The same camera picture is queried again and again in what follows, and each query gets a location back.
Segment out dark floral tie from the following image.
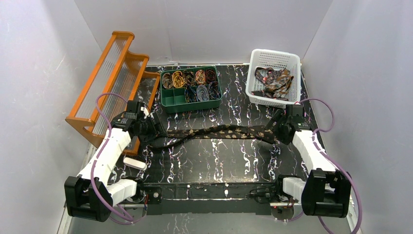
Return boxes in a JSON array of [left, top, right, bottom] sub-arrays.
[[148, 124, 278, 150]]

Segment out white plastic basket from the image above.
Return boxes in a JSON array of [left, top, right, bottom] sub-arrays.
[[245, 49, 301, 108]]

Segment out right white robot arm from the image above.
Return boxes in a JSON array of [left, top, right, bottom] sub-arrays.
[[248, 104, 352, 218]]

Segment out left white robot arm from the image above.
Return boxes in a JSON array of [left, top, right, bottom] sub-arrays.
[[64, 100, 163, 222]]

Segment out patterned ties in basket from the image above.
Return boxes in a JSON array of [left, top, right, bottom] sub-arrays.
[[254, 67, 294, 101]]

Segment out green compartment tray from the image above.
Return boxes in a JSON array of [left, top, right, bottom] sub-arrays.
[[160, 66, 222, 113]]

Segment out orange wooden rack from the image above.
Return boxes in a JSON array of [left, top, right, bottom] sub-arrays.
[[65, 31, 161, 148]]

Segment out white oblong object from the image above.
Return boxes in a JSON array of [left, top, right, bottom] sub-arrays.
[[123, 157, 148, 171]]

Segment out dark multicolour rolled tie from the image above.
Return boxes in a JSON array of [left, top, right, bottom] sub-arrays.
[[184, 86, 198, 103]]

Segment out yellow rolled tie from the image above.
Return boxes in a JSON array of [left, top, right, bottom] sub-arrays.
[[172, 71, 185, 88]]

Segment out light blue rolled tie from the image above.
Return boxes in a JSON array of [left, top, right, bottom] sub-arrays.
[[196, 85, 210, 102]]

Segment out dark brown rolled tie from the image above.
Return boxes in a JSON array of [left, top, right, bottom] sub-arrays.
[[183, 70, 196, 86]]

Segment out dark blue rolled tie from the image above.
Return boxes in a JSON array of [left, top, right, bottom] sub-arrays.
[[208, 81, 221, 100]]

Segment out orange rolled tie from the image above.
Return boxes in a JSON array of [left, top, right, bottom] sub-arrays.
[[195, 69, 206, 85]]

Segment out dark red rolled tie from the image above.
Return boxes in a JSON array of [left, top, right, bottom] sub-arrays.
[[205, 69, 217, 84]]

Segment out black base bar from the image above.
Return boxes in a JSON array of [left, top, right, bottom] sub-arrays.
[[138, 182, 280, 215]]

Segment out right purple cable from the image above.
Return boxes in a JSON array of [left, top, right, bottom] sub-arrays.
[[274, 98, 363, 234]]

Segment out purple cable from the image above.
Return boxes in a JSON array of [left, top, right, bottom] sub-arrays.
[[274, 98, 363, 234], [90, 93, 146, 225]]

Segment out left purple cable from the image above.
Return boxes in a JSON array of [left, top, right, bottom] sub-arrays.
[[90, 93, 146, 225]]

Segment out aluminium rail frame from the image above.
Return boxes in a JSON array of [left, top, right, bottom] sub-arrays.
[[58, 139, 357, 234]]

